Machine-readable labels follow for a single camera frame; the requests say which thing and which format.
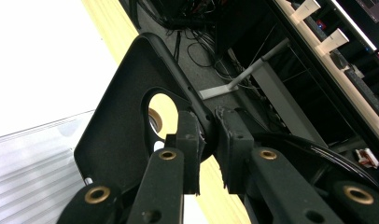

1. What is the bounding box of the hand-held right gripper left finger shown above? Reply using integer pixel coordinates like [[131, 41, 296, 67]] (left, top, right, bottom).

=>
[[127, 110, 206, 224]]

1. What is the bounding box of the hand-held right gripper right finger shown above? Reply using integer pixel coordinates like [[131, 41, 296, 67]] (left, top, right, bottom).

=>
[[215, 106, 345, 224]]

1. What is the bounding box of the small red white object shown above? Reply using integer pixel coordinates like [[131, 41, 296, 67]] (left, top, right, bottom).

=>
[[355, 147, 379, 170]]

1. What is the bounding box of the wooden table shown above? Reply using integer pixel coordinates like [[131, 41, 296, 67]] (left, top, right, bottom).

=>
[[80, 0, 253, 224]]

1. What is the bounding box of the clear plastic packaging box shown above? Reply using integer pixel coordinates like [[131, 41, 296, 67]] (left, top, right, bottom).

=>
[[0, 109, 97, 224]]

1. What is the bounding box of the white monitor stand foot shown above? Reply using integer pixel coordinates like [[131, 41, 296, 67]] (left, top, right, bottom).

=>
[[316, 28, 350, 57], [292, 0, 322, 22]]

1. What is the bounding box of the black phone case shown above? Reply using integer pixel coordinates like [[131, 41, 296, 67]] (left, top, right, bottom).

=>
[[73, 32, 218, 194]]

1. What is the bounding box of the white table mat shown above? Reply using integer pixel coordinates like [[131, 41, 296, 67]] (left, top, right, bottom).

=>
[[0, 0, 119, 140]]

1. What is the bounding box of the white-legged wooden desk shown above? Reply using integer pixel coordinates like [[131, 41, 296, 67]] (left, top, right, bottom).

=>
[[198, 0, 379, 149]]

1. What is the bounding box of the bundle of floor cables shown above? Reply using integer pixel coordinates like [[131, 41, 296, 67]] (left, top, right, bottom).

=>
[[128, 0, 273, 94]]

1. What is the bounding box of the black keyboard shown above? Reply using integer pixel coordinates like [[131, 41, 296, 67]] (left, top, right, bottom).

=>
[[344, 68, 379, 124]]

